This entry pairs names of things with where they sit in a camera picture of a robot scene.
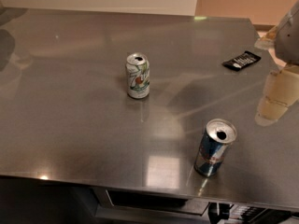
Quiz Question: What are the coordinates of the metal drawer under table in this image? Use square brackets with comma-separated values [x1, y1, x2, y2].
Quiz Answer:
[93, 187, 209, 218]

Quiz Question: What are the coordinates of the white green 7up can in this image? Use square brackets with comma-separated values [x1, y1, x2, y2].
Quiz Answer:
[125, 52, 150, 99]

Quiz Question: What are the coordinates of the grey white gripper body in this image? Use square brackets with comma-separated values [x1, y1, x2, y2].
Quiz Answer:
[275, 1, 299, 65]

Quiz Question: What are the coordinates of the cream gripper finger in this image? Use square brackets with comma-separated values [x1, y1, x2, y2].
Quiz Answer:
[254, 26, 278, 50]
[255, 63, 299, 126]

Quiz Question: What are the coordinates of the blue silver redbull can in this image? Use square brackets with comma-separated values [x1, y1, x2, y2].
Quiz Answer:
[194, 119, 237, 177]

